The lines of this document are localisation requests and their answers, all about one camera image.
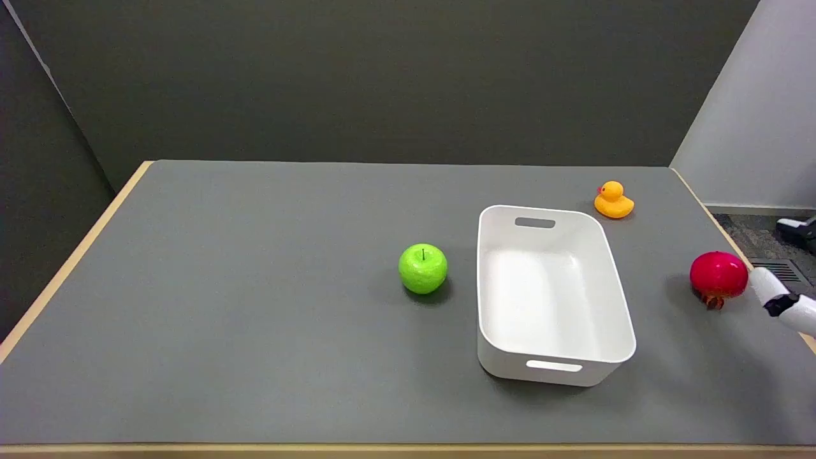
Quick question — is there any grey table mat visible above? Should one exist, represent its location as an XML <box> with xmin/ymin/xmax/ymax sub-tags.
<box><xmin>0</xmin><ymin>159</ymin><xmax>816</xmax><ymax>446</ymax></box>

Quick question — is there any floor vent grille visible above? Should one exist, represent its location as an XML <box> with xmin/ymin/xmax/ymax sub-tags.
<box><xmin>752</xmin><ymin>259</ymin><xmax>813</xmax><ymax>285</ymax></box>

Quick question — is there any green apple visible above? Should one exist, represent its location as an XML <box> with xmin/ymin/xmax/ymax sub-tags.
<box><xmin>398</xmin><ymin>243</ymin><xmax>449</xmax><ymax>295</ymax></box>

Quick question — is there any black and white floor device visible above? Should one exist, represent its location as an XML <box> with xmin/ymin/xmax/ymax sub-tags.
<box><xmin>776</xmin><ymin>215</ymin><xmax>816</xmax><ymax>254</ymax></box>

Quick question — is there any red pomegranate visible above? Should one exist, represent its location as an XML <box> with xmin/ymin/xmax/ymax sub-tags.
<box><xmin>689</xmin><ymin>251</ymin><xmax>750</xmax><ymax>311</ymax></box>

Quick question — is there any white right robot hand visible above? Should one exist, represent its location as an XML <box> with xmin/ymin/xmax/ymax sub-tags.
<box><xmin>748</xmin><ymin>266</ymin><xmax>816</xmax><ymax>338</ymax></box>

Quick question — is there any white plastic bin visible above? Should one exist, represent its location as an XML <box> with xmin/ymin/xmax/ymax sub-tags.
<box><xmin>477</xmin><ymin>204</ymin><xmax>637</xmax><ymax>388</ymax></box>

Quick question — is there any yellow rubber duck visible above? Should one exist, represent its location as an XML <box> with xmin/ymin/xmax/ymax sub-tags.
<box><xmin>594</xmin><ymin>180</ymin><xmax>636</xmax><ymax>220</ymax></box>

